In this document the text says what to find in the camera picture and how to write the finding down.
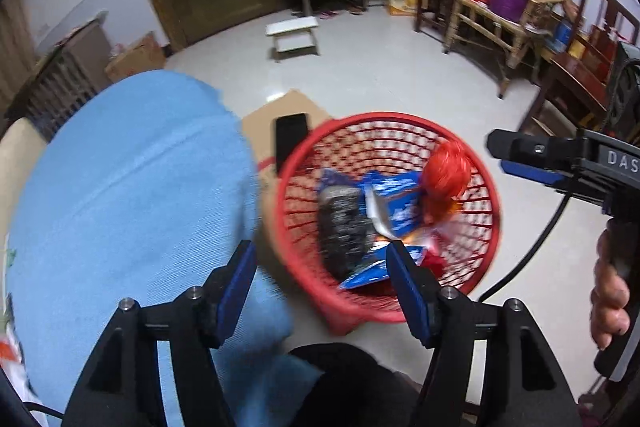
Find blue carton box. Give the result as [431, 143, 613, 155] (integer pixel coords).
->
[337, 171, 427, 292]

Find red plastic mesh basket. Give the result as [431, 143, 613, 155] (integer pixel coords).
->
[274, 111, 501, 335]

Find blue tablecloth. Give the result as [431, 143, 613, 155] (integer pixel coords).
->
[5, 69, 326, 427]

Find blue plastic bag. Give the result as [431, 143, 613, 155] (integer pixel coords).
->
[320, 169, 362, 188]

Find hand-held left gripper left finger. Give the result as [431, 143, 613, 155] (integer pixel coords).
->
[64, 239, 258, 427]

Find person's right hand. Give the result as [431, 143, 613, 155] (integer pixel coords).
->
[590, 229, 632, 350]

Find person's dark trousers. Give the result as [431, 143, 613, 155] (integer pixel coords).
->
[235, 342, 426, 427]

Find orange tissue pack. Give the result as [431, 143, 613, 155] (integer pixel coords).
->
[0, 322, 33, 400]

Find black plastic wrapper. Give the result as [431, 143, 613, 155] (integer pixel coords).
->
[317, 184, 368, 280]

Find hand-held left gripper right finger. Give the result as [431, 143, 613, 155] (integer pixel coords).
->
[384, 240, 577, 427]

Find dark wooden chair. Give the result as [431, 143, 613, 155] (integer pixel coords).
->
[517, 0, 640, 142]

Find black phone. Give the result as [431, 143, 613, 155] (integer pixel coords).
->
[274, 113, 312, 172]

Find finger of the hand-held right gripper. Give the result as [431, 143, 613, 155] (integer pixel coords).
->
[487, 128, 583, 188]

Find wicker armchair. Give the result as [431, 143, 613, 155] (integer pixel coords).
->
[445, 0, 568, 98]

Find wooden baby crib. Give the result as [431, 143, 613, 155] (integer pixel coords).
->
[5, 12, 113, 142]

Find small white stool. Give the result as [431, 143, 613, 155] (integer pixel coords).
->
[265, 16, 321, 60]

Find brown cardboard box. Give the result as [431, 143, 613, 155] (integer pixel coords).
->
[104, 32, 167, 82]

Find red plastic bag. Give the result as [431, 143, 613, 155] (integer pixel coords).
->
[417, 142, 473, 228]

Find black cable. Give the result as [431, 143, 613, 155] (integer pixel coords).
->
[475, 192, 572, 304]

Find flat cardboard sheet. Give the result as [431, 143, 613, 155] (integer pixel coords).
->
[241, 89, 333, 188]

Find cream leather sofa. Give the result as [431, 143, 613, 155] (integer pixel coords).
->
[0, 117, 48, 248]

